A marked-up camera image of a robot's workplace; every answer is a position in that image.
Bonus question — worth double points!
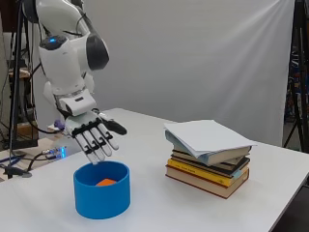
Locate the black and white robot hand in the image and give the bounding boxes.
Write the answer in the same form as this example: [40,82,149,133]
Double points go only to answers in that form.
[58,94,128,165]

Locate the orange cube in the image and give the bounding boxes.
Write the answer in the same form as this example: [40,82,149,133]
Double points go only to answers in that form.
[95,178,118,188]

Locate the blue-lit electronics box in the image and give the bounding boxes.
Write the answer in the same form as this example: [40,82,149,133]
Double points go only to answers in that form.
[41,145,68,160]

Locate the blue round tub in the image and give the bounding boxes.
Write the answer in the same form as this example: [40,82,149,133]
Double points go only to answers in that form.
[72,159,131,220]

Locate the black metal stand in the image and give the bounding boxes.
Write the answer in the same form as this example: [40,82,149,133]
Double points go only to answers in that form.
[7,0,41,180]

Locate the white cover book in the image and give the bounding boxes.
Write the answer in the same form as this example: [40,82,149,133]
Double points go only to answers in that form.
[163,119,258,160]

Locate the yellow book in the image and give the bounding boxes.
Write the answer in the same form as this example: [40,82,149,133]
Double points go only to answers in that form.
[166,158,249,188]

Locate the white hanging sheet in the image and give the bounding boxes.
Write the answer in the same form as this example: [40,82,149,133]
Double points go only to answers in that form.
[32,0,295,148]

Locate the tan thick book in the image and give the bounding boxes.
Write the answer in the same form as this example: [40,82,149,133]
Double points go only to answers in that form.
[164,165,251,200]

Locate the pale thick book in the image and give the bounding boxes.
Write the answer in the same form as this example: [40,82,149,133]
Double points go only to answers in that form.
[172,144,253,167]

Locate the black book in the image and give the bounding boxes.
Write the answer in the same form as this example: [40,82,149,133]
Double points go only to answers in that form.
[169,154,251,178]

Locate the black tripod stand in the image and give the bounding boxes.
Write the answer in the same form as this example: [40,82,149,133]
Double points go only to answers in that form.
[282,0,309,154]

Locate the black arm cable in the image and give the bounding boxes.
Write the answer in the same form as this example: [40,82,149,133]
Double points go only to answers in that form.
[62,6,98,38]

